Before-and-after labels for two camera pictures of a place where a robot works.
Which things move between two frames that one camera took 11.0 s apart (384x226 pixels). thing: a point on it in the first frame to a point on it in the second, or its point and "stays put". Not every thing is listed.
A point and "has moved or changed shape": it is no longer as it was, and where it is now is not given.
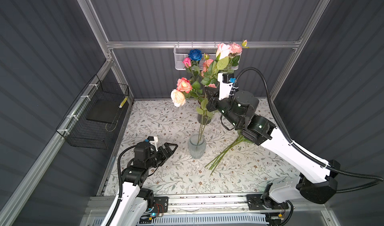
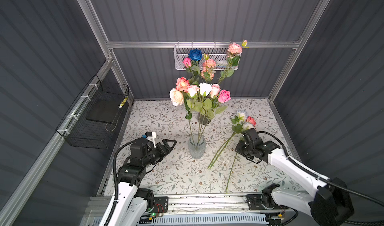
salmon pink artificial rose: x=183 y=84 stays put
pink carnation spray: x=207 y=62 has moved or changed shape
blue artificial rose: x=195 y=54 stays put
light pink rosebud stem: x=206 y=114 has moved or changed shape
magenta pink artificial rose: x=187 y=62 stays put
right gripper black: x=212 y=101 to x=243 y=141
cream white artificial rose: x=178 y=98 stays put
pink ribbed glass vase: x=203 y=120 stays put
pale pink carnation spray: x=235 y=49 stays put
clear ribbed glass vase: x=197 y=145 stays put
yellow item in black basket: x=123 y=102 stays put
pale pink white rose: x=223 y=49 to x=192 y=90
